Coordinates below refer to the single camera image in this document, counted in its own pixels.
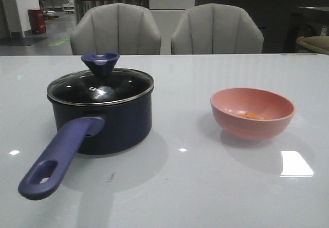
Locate left beige chair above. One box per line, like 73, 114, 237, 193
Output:
70, 3, 161, 55

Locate orange ham pieces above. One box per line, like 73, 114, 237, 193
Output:
237, 112, 269, 120

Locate tan cushion seat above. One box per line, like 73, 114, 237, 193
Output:
296, 36, 329, 55

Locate pink bowl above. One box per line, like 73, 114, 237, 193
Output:
210, 88, 295, 141

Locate dark counter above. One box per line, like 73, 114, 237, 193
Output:
195, 0, 328, 53

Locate dark blue saucepan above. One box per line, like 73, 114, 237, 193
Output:
18, 92, 152, 200

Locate right beige chair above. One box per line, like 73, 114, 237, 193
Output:
171, 3, 264, 55

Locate beige chair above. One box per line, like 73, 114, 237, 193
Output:
171, 3, 264, 55
70, 3, 161, 55

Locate glass lid with blue knob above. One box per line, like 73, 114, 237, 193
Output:
47, 52, 154, 106

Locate red bin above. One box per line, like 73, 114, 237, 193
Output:
28, 9, 46, 34

